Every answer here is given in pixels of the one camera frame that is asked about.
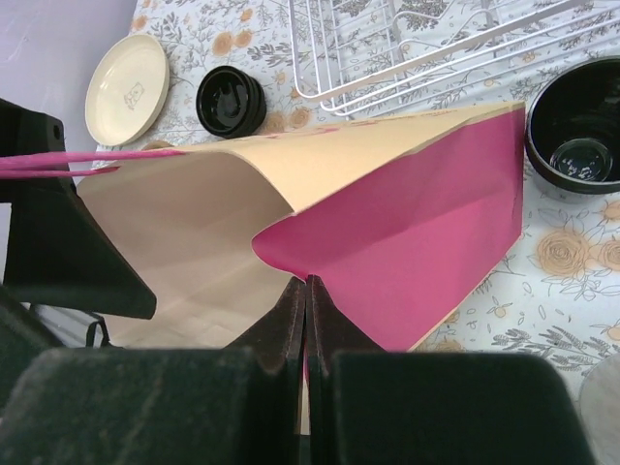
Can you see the cream plate on table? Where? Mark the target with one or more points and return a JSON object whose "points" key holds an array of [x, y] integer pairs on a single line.
{"points": [[127, 90]]}

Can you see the paper bag pink handles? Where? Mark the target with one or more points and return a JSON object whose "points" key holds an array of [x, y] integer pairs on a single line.
{"points": [[401, 217]]}

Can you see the black plastic lid stack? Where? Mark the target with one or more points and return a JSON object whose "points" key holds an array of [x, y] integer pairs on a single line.
{"points": [[230, 104]]}

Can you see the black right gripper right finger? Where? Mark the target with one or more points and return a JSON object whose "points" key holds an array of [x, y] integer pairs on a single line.
{"points": [[371, 406]]}

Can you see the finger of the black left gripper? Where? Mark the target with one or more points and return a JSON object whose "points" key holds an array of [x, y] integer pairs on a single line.
{"points": [[57, 253]]}

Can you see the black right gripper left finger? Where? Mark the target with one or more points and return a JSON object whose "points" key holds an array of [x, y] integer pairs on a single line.
{"points": [[235, 405]]}

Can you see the brown cardboard cup carrier stack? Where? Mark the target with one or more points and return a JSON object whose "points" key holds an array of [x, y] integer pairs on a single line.
{"points": [[157, 145]]}

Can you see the floral tablecloth mat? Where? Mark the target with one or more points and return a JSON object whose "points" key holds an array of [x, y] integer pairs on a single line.
{"points": [[556, 293]]}

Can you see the white wire dish rack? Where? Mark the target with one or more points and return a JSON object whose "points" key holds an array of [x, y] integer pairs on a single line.
{"points": [[436, 53]]}

